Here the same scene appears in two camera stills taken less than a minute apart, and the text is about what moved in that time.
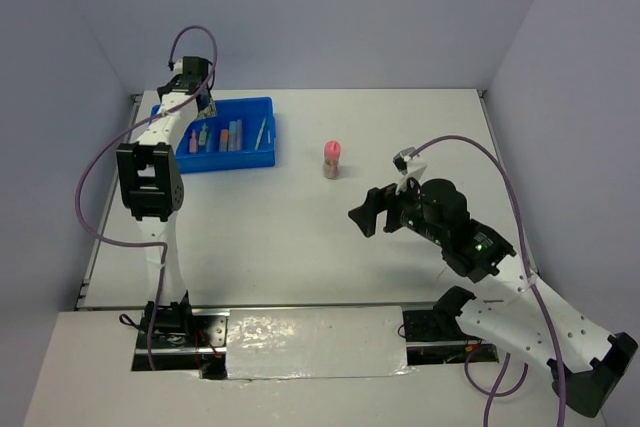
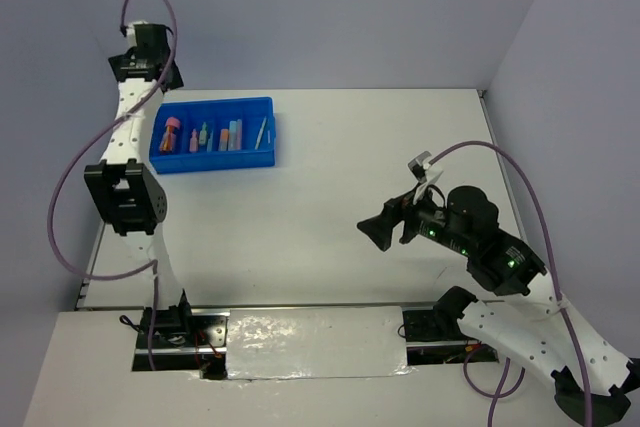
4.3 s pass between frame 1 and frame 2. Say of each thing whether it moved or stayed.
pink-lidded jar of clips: moved
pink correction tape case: stayed
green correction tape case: stayed
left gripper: moved
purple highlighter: stayed
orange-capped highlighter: stayed
